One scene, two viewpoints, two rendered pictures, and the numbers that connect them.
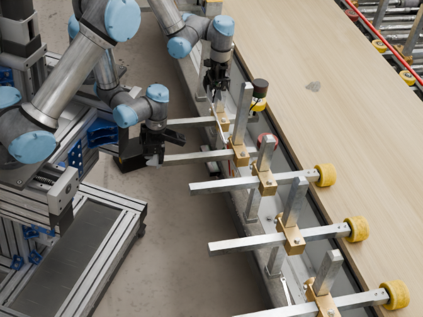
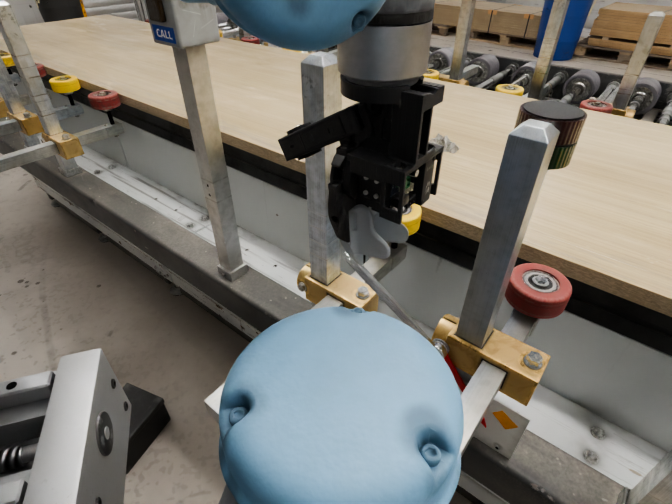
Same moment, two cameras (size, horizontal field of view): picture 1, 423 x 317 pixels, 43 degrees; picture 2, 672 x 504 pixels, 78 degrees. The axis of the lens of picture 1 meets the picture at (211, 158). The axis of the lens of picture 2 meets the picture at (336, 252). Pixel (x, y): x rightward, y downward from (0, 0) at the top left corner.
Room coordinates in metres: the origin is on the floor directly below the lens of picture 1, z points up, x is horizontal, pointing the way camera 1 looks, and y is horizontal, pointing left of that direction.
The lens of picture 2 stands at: (1.38, 0.25, 1.28)
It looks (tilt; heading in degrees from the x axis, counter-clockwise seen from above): 38 degrees down; 330
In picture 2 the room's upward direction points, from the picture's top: straight up
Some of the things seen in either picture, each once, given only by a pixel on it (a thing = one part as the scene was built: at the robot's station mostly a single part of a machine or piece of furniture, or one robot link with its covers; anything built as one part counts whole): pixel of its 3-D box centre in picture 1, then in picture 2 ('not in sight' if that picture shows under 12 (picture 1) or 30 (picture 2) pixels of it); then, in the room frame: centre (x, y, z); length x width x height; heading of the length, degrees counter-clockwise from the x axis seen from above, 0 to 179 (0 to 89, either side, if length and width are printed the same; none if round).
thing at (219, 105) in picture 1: (221, 91); (324, 226); (1.83, 0.00, 0.93); 0.04 x 0.04 x 0.48; 21
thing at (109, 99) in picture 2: not in sight; (108, 112); (2.78, 0.21, 0.85); 0.08 x 0.08 x 0.11
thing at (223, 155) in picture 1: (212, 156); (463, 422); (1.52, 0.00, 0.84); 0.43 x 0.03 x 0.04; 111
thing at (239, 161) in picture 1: (238, 150); (487, 352); (1.58, -0.10, 0.85); 0.14 x 0.06 x 0.05; 21
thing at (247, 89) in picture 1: (238, 134); (479, 312); (1.60, -0.09, 0.91); 0.04 x 0.04 x 0.48; 21
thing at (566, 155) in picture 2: (259, 91); (541, 146); (1.62, -0.13, 1.11); 0.06 x 0.06 x 0.02
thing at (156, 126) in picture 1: (156, 120); not in sight; (1.44, 0.21, 1.05); 0.08 x 0.08 x 0.05
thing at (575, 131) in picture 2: (260, 85); (549, 122); (1.62, -0.13, 1.14); 0.06 x 0.06 x 0.02
